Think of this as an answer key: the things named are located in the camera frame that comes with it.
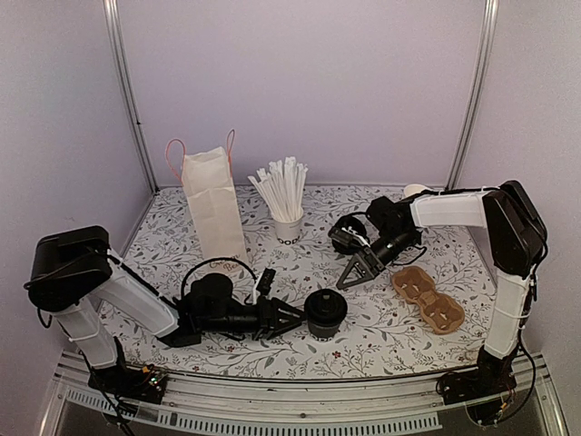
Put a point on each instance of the left aluminium frame post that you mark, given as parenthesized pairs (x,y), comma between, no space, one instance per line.
(114,30)

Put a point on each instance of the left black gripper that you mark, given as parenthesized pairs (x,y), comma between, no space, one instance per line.
(268,318)

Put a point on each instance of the right aluminium frame post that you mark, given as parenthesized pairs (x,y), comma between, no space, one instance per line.
(485,45)

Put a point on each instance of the black paper coffee cup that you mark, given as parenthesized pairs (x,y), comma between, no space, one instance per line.
(322,333)

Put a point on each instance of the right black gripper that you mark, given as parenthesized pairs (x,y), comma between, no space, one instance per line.
(367,265)

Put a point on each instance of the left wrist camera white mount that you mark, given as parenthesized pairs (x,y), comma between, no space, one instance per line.
(263,285)

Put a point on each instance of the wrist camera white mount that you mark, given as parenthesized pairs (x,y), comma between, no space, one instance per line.
(346,239)
(263,285)

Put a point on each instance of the stack of paper cups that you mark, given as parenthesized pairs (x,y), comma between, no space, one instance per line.
(413,189)

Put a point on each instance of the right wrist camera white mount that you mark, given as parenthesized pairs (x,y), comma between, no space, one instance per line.
(346,239)

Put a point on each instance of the bundle of white wrapped straws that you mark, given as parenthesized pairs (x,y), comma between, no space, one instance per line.
(281,186)

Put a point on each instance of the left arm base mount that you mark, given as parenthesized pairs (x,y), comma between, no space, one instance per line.
(147,384)

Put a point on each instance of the stack of black cup lids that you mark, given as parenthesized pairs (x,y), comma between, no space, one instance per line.
(353,222)

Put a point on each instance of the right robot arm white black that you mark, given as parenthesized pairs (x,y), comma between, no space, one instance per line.
(517,238)

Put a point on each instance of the brown cardboard cup carrier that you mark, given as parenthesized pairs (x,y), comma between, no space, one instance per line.
(441,312)

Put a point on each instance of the floral table mat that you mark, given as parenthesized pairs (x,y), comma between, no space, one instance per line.
(382,335)

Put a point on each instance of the aluminium front rail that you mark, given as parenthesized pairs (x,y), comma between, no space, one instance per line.
(202,404)

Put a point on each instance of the white paper bag orange handles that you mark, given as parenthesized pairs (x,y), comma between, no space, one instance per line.
(207,182)

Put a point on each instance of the aluminium frame post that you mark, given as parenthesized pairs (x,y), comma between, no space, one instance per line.
(485,45)
(114,30)

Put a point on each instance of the black plastic cup lid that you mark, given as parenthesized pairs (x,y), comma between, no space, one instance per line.
(325,308)

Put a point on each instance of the white cup holding straws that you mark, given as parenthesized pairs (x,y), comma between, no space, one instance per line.
(288,233)

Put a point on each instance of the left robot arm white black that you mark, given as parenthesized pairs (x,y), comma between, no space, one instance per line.
(72,267)

